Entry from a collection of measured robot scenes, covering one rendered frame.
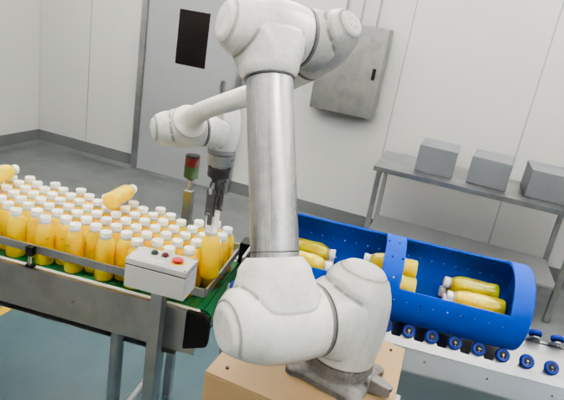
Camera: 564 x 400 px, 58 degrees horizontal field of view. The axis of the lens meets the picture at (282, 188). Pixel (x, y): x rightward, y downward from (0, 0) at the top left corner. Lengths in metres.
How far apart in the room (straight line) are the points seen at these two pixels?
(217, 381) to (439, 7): 4.22
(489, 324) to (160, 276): 1.02
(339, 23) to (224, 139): 0.62
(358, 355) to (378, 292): 0.14
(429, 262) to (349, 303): 0.91
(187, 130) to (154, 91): 4.33
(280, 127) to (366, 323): 0.44
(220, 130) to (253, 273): 0.70
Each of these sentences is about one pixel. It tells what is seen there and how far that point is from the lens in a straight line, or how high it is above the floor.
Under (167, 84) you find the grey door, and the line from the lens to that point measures 5.73.
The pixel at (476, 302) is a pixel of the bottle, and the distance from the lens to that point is 1.78.
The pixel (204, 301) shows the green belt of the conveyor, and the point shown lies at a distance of 1.83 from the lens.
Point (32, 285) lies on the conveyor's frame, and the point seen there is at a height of 0.83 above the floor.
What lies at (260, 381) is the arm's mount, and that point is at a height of 1.13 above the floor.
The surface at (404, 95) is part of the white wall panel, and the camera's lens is 4.95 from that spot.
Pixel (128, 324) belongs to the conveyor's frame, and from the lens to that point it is 1.90.
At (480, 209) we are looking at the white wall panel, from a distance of 5.11.
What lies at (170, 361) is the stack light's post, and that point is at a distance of 2.67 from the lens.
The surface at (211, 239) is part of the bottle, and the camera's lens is 1.75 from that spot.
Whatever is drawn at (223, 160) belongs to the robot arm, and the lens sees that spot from 1.64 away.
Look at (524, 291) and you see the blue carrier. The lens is 1.77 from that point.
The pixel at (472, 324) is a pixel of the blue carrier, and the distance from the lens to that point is 1.75.
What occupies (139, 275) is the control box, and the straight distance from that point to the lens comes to 1.65.
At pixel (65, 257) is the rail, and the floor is 0.97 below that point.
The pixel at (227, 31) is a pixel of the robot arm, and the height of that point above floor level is 1.82.
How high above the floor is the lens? 1.85
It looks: 18 degrees down
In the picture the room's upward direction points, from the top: 10 degrees clockwise
